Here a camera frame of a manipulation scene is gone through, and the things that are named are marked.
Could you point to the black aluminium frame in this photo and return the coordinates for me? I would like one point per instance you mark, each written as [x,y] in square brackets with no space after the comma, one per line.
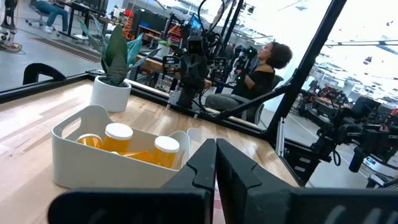
[308,56]

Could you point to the green snake plant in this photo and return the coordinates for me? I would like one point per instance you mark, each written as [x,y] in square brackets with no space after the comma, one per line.
[116,53]

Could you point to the black frame clip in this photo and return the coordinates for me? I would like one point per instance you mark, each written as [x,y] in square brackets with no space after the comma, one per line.
[31,70]

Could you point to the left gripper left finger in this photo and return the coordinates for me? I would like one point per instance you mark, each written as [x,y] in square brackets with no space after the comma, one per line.
[140,205]

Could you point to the silver frame bracket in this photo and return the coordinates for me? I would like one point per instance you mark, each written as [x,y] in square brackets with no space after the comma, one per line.
[280,133]

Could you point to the grey office chair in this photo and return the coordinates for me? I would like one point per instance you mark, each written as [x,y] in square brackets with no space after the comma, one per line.
[258,115]

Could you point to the wooden background workbench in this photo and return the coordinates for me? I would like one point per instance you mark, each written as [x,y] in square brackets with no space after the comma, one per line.
[152,63]

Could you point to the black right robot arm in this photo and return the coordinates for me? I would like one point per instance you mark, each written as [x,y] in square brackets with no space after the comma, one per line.
[186,93]

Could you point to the white bottle cap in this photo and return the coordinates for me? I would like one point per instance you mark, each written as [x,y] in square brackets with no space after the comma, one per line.
[90,141]

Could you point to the small background potted plant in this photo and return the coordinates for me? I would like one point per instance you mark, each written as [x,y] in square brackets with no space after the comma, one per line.
[163,49]

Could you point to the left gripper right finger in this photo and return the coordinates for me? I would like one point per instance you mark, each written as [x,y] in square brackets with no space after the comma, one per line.
[280,205]

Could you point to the black background robot rig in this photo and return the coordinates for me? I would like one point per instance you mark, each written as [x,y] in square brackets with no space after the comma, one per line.
[357,133]

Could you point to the person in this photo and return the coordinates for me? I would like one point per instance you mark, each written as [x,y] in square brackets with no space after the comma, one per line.
[259,81]
[53,9]

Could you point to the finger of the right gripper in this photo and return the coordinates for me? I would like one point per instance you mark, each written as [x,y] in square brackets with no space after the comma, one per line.
[174,65]
[214,68]

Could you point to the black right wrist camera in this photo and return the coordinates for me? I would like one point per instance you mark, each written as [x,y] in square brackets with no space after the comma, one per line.
[195,45]

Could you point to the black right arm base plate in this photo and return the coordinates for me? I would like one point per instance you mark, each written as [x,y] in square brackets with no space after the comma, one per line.
[186,107]

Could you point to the black background desk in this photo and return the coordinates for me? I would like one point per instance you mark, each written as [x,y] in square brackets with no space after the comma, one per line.
[77,9]

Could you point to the clear plastic bin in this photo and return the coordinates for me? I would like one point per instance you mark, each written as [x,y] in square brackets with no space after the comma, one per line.
[197,137]

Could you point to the machine with yellow base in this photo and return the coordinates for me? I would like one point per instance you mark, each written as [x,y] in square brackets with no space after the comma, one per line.
[7,34]

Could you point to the white plant pot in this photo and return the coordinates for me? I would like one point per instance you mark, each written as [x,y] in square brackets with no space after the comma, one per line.
[109,96]

